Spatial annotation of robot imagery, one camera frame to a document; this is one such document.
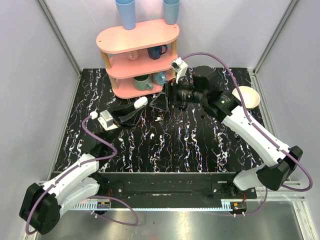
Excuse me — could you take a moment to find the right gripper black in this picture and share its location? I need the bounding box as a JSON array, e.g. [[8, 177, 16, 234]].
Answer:
[[149, 74, 207, 112]]

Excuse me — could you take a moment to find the white earbud charging case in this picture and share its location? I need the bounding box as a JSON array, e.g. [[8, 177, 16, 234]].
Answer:
[[133, 96, 148, 110]]

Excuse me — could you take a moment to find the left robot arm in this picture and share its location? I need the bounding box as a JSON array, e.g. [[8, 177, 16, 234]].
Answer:
[[19, 97, 148, 236]]

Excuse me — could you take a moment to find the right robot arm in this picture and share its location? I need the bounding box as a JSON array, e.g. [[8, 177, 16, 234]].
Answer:
[[154, 63, 303, 199]]

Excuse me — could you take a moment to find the light blue butterfly mug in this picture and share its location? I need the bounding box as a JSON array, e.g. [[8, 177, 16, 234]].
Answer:
[[152, 71, 166, 86]]

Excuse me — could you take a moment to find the green ceramic mug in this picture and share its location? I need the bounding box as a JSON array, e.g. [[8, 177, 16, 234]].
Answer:
[[133, 74, 154, 91]]

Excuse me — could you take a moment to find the pink three-tier shelf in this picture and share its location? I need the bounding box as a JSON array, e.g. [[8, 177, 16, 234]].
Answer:
[[96, 19, 180, 99]]

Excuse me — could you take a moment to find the dark blue mug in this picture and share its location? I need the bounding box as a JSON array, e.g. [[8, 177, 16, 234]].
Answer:
[[147, 44, 168, 60]]

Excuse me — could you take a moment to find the pink mug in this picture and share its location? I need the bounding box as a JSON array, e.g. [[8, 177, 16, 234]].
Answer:
[[127, 50, 140, 61]]

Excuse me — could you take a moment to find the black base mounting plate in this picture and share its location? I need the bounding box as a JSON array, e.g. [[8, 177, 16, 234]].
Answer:
[[101, 172, 257, 211]]

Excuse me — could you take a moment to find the cream bowl green outside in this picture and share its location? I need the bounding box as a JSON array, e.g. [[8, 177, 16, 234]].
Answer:
[[238, 86, 261, 111]]

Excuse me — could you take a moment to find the right light blue cup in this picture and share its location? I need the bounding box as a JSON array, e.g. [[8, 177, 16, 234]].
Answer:
[[163, 0, 180, 25]]

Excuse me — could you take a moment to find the light blue cup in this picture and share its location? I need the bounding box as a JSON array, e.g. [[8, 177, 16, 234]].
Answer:
[[115, 0, 136, 30], [163, 0, 180, 25]]

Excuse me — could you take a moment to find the left light blue cup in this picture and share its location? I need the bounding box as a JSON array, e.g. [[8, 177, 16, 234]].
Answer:
[[115, 0, 136, 30]]

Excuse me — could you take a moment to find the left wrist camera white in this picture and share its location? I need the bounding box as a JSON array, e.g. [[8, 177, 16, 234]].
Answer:
[[89, 110, 118, 131]]

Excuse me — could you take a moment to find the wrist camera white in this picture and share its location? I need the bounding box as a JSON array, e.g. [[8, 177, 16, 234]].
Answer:
[[171, 57, 189, 84], [89, 110, 118, 131]]

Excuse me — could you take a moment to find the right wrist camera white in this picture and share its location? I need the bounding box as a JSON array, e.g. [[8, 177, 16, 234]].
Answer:
[[171, 57, 189, 84]]

